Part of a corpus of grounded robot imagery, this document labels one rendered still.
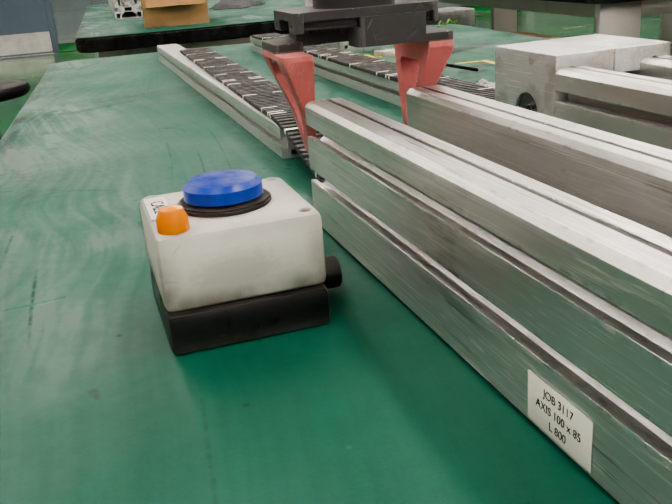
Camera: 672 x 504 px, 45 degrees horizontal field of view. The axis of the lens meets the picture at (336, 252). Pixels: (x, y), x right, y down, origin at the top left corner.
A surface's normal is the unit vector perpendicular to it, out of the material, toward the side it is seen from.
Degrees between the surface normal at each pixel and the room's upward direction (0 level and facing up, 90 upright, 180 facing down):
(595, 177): 90
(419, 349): 0
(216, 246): 90
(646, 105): 90
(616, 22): 90
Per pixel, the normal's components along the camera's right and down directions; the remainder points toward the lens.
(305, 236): 0.32, 0.31
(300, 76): 0.30, 0.63
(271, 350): -0.07, -0.93
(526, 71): -0.95, 0.18
